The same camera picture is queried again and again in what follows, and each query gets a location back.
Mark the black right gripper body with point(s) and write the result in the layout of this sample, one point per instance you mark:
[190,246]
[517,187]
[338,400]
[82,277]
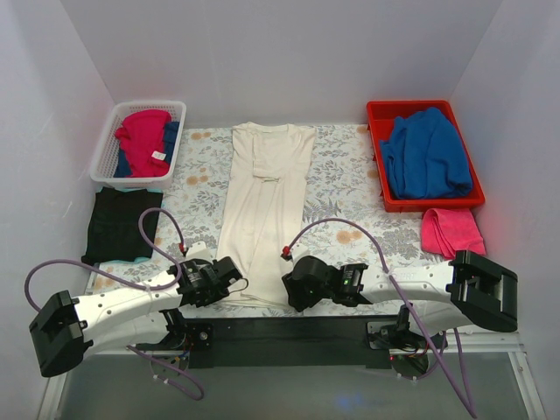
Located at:
[296,284]

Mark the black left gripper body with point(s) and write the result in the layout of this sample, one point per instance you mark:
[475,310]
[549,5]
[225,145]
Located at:
[228,271]

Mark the cream t shirt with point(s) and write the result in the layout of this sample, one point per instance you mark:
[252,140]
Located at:
[264,206]

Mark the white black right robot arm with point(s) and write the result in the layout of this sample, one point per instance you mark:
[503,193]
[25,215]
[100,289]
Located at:
[468,290]

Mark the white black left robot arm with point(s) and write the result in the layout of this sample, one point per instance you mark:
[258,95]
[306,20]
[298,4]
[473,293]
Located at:
[68,329]

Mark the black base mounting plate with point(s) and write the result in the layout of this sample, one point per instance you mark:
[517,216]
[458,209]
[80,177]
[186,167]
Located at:
[363,341]

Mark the floral table mat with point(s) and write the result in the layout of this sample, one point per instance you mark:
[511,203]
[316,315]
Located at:
[342,182]

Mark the folded black t shirt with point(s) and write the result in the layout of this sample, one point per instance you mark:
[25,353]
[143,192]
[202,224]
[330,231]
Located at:
[113,233]

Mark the folded pink t shirt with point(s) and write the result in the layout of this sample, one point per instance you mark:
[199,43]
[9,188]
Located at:
[448,231]

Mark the white plastic basket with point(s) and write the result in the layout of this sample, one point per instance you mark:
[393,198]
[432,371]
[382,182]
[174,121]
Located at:
[105,157]

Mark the navy t shirt in basket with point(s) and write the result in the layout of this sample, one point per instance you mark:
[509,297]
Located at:
[172,133]

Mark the magenta t shirt in basket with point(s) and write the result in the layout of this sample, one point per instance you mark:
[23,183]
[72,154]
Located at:
[149,115]

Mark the red plastic bin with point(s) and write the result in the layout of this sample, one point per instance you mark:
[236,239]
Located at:
[381,116]

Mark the blue t shirt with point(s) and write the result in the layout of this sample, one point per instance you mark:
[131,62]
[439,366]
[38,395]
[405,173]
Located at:
[424,158]

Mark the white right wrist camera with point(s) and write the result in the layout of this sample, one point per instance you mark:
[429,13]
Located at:
[294,253]

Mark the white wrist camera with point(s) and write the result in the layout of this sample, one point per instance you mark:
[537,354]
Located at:
[294,253]
[198,251]

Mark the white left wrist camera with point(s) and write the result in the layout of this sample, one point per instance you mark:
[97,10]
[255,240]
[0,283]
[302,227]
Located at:
[198,251]

